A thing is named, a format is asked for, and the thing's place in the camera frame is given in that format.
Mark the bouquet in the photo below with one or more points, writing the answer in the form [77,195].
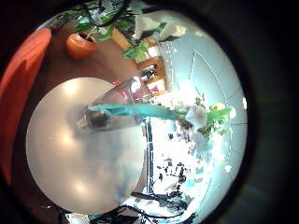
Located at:
[140,111]

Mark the clear glass vase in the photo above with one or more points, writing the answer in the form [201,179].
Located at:
[121,96]

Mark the green leafy plant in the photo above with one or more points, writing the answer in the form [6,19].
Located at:
[107,32]

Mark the wooden shelf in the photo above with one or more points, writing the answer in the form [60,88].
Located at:
[152,74]

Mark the orange plant pot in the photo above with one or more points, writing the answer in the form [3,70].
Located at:
[78,46]

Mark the orange sofa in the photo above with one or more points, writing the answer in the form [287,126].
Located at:
[21,77]

